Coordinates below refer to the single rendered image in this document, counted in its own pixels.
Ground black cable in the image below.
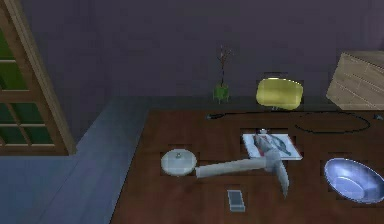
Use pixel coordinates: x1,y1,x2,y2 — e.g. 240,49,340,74
205,110,384,135

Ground light wooden chest of drawers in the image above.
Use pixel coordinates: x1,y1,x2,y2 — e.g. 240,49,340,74
325,50,384,111

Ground dark brown wooden table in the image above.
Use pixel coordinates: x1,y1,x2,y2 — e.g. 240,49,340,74
109,109,384,224

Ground small grey phone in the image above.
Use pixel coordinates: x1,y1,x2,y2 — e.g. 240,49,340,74
227,189,247,213

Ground green potted bare plant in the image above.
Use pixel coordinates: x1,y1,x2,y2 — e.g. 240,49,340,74
212,46,235,103

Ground wooden framed window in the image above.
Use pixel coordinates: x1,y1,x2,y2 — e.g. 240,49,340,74
0,0,78,157

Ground blue metal bowl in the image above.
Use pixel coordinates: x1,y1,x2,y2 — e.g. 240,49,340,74
323,157,384,205

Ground white round lid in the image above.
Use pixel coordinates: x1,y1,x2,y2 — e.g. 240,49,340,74
160,148,198,177

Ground yellow chair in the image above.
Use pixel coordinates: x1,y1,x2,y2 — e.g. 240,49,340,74
255,77,304,111

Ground white picture book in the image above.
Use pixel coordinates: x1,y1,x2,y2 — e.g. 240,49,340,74
242,132,304,162

